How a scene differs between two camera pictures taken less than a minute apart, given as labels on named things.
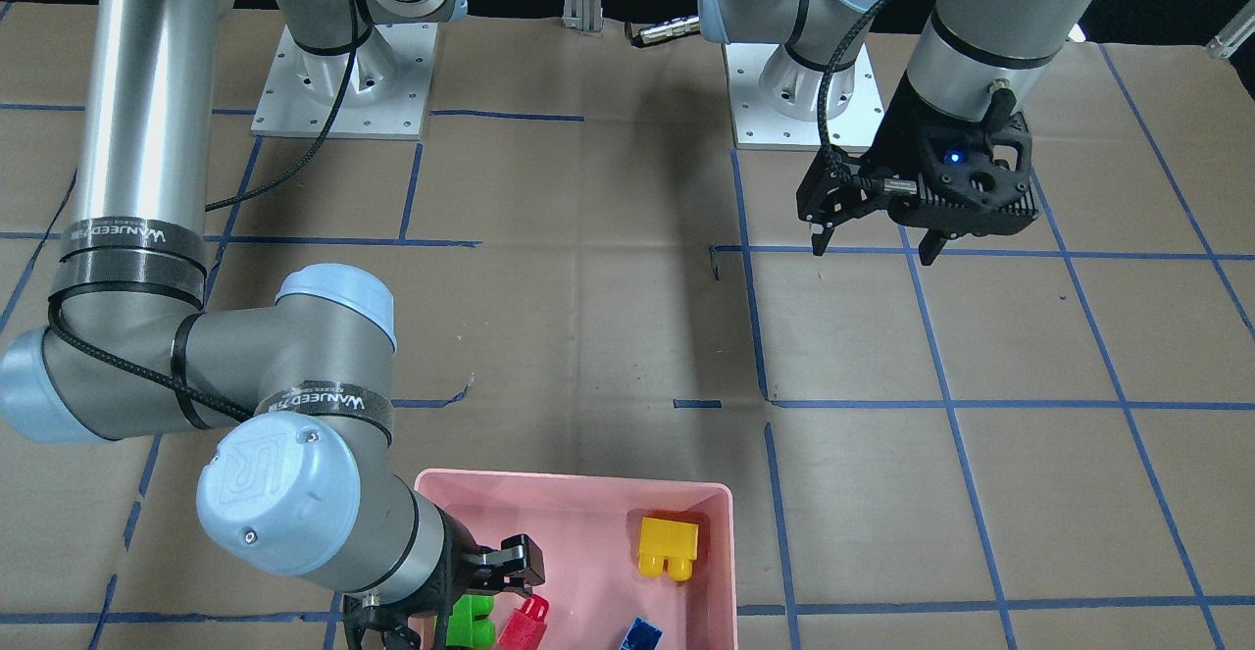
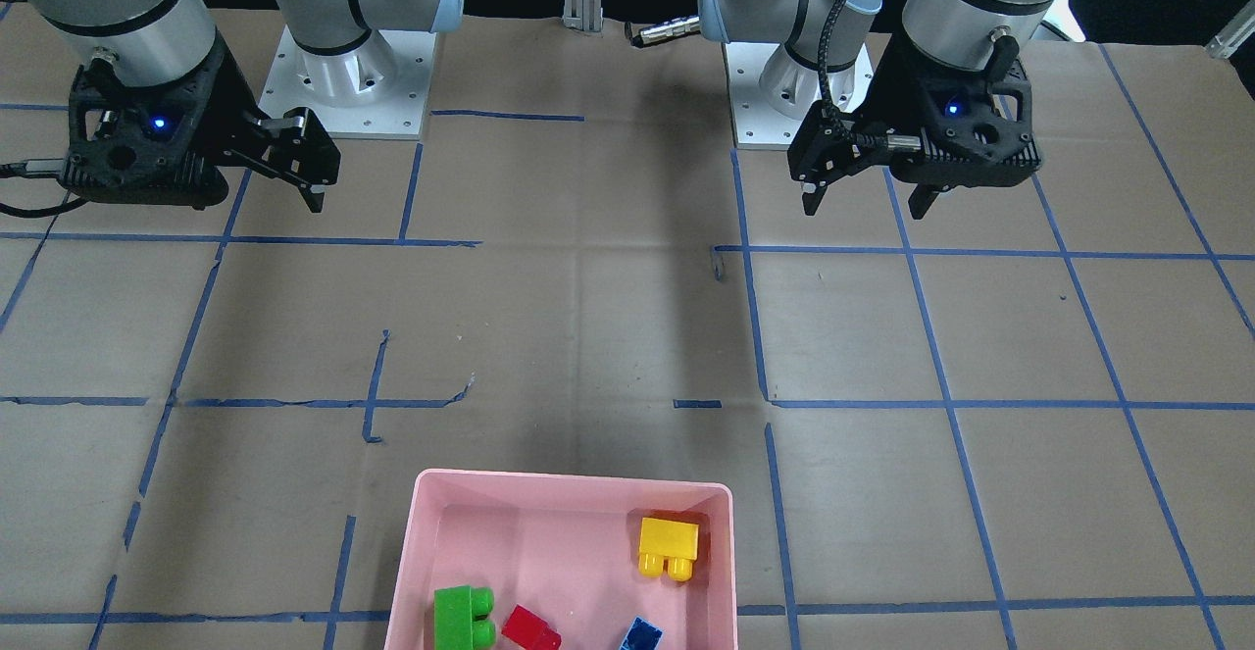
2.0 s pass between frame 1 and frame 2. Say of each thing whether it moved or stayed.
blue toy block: stayed
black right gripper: moved
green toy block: stayed
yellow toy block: stayed
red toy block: moved
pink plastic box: stayed
